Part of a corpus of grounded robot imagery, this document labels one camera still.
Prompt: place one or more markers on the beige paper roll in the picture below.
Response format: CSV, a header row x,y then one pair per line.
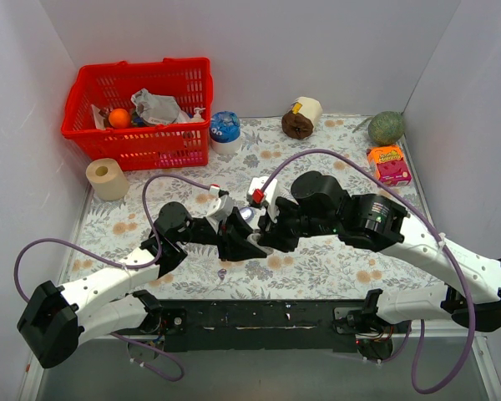
x,y
107,179

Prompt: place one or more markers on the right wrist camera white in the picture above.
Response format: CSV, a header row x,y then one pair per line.
x,y
263,193

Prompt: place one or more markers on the blue white wipes tub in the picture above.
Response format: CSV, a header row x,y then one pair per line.
x,y
225,135

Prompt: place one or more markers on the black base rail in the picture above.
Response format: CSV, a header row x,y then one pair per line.
x,y
208,325

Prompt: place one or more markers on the white pump bottle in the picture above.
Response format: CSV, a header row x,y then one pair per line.
x,y
197,116

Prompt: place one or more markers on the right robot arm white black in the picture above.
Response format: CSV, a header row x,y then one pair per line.
x,y
470,284

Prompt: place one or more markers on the brown cream towel roll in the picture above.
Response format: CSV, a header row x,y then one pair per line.
x,y
301,118

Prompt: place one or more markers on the lavender earbud charging case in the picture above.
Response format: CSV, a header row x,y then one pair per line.
x,y
247,213

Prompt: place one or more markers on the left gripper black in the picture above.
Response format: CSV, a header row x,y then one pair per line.
x,y
224,237

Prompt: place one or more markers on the crumpled grey plastic bag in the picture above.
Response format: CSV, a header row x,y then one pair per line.
x,y
156,109

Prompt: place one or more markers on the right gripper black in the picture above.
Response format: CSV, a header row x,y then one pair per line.
x,y
280,225

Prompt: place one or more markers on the green textured melon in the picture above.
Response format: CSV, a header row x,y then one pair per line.
x,y
385,128

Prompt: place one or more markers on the orange pink sponge box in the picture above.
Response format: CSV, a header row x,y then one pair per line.
x,y
389,166

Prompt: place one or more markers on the floral table mat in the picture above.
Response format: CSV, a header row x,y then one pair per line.
x,y
319,268

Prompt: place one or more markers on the red plastic shopping basket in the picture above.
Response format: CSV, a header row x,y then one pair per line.
x,y
111,86

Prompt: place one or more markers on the orange fruit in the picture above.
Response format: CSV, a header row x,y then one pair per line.
x,y
119,118

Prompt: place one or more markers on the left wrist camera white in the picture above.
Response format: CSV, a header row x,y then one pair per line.
x,y
221,208

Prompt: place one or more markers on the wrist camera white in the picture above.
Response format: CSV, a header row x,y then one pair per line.
x,y
221,208
263,193

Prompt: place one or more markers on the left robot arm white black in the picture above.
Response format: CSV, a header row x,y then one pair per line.
x,y
59,319

